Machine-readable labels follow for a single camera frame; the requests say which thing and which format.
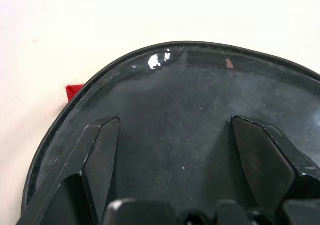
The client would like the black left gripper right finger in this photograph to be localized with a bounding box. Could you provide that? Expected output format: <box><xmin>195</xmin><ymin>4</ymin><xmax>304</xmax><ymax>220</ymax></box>
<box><xmin>231</xmin><ymin>115</ymin><xmax>320</xmax><ymax>211</ymax></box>

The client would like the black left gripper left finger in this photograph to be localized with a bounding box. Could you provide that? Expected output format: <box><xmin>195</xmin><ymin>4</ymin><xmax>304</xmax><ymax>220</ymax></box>
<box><xmin>17</xmin><ymin>116</ymin><xmax>121</xmax><ymax>225</ymax></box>

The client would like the black round tray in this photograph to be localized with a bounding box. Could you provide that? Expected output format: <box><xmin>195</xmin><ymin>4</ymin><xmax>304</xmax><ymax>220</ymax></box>
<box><xmin>21</xmin><ymin>41</ymin><xmax>320</xmax><ymax>225</ymax></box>

